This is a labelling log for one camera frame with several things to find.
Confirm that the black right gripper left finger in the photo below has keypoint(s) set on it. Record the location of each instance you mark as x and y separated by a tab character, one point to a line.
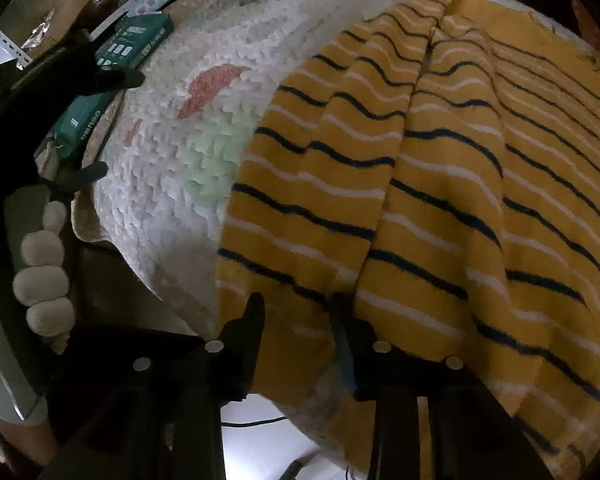
146	404

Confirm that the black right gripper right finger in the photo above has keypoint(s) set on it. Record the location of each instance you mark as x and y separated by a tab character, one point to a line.
432	419

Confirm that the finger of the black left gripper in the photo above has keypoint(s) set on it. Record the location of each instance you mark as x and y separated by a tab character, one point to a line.
72	180
100	80

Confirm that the yellow striped knit sweater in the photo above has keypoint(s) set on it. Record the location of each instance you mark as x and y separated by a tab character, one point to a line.
440	162

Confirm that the left hand in white glove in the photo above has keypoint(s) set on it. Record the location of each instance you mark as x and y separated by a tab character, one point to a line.
35	303

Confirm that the green cardboard box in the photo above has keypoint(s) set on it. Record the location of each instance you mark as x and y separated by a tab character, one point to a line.
135	40
75	126

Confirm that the white quilted patchwork bedspread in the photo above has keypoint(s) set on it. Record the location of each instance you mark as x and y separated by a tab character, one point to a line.
176	151

